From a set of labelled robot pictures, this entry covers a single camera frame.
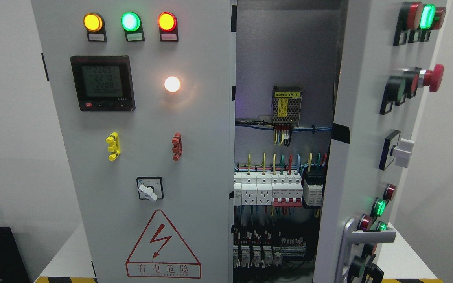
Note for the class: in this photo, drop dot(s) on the grey cabinet door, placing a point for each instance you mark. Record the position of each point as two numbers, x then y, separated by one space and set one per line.
197 186
386 43

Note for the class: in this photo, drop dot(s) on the metal mesh power supply module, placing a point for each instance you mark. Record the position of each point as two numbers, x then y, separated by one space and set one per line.
286 105

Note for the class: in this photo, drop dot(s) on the white socket and breaker row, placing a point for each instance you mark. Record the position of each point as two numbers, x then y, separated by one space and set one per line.
258 188

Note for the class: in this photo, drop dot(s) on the white glowing indicator lamp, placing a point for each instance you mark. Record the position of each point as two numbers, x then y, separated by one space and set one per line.
172 84

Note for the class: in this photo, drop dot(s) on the black white surge protector block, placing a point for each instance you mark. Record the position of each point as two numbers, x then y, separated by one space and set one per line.
313 182

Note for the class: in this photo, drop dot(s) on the relay and terminal row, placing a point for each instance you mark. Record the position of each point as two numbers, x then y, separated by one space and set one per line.
255 246

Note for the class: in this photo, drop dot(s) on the red electric hazard warning sticker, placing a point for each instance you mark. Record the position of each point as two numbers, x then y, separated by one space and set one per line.
161 252

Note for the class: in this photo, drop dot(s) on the red indicator lamp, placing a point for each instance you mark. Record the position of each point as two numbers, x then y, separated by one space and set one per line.
167 21

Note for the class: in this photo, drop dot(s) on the black digital power meter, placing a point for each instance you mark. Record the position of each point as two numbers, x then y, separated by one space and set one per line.
103 83

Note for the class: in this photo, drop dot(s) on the green indicator lamp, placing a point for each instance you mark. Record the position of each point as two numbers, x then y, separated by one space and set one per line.
130 21

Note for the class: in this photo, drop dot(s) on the yellow indicator lamp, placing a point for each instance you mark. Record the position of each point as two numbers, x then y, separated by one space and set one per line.
93 22

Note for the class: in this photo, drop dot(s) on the red emergency stop button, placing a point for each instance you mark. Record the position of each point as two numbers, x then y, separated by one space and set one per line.
431 78

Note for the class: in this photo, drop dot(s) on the red terminal post block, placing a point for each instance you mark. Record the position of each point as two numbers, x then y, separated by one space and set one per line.
177 146

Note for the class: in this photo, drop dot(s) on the white rotary selector switch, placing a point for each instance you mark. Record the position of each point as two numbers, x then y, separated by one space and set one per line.
150 188

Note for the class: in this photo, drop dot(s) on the yellow terminal post block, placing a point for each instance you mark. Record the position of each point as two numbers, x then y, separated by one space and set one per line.
113 146

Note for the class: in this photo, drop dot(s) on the silver door lever handle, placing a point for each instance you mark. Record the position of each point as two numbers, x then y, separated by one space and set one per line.
350 236

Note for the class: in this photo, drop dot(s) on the white selector switch right door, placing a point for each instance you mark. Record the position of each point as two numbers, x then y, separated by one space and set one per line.
402 152

